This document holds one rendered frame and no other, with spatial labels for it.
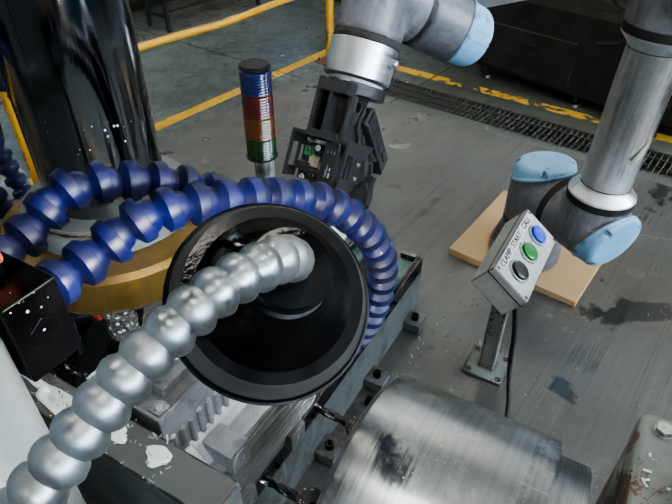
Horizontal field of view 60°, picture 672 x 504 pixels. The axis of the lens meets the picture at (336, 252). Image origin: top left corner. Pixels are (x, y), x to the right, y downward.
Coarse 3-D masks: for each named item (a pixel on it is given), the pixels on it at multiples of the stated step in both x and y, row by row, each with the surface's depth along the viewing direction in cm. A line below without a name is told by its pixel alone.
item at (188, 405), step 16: (176, 368) 61; (160, 384) 59; (176, 384) 60; (192, 384) 57; (160, 400) 55; (176, 400) 55; (192, 400) 57; (208, 400) 60; (224, 400) 62; (144, 416) 55; (160, 416) 54; (176, 416) 56; (192, 416) 58; (208, 416) 61; (160, 432) 55; (176, 432) 57; (192, 432) 59
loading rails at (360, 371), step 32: (416, 256) 108; (416, 288) 110; (384, 320) 99; (416, 320) 110; (384, 352) 105; (352, 384) 94; (384, 384) 99; (320, 416) 85; (320, 448) 88; (288, 480) 82
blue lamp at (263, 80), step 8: (240, 72) 105; (264, 72) 105; (240, 80) 106; (248, 80) 105; (256, 80) 105; (264, 80) 105; (240, 88) 108; (248, 88) 106; (256, 88) 106; (264, 88) 106; (248, 96) 107; (256, 96) 106
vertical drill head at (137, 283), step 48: (0, 0) 33; (48, 0) 33; (96, 0) 35; (0, 48) 35; (48, 48) 35; (96, 48) 36; (48, 96) 36; (96, 96) 37; (144, 96) 41; (48, 144) 39; (96, 144) 39; (144, 144) 42; (48, 240) 42; (96, 288) 40; (144, 288) 42
